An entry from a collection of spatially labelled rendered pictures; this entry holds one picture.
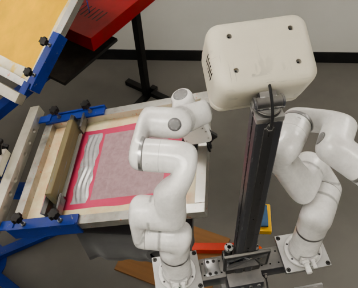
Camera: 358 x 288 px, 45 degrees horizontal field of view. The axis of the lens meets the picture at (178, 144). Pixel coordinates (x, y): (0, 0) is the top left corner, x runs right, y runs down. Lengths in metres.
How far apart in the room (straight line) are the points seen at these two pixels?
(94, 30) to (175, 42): 1.44
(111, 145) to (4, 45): 0.87
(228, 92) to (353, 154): 0.40
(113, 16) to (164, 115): 1.54
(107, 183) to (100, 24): 1.10
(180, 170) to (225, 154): 2.19
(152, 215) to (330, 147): 0.48
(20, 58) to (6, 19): 0.25
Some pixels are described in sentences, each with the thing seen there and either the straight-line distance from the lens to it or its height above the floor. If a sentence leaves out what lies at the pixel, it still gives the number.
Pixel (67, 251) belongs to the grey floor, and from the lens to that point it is 2.95.
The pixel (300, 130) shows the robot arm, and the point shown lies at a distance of 1.16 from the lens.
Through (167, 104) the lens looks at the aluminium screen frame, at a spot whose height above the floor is 1.22.
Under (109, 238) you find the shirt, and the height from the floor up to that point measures 0.91.
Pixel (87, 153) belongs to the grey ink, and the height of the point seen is 1.10.
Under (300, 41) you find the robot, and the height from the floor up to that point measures 2.01.
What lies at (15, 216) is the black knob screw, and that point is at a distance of 1.75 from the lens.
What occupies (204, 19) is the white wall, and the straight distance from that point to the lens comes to 3.71.
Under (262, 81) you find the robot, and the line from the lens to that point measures 0.86.
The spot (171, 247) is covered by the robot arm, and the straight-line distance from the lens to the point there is 1.26.
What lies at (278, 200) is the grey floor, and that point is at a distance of 3.05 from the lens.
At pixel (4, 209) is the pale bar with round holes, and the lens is 1.90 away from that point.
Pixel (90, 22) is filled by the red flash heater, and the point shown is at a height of 1.11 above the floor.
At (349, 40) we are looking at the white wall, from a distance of 3.98.
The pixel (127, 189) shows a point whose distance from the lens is 1.70.
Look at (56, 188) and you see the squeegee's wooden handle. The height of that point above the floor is 1.16.
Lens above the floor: 2.55
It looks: 51 degrees down
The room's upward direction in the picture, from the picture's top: 4 degrees counter-clockwise
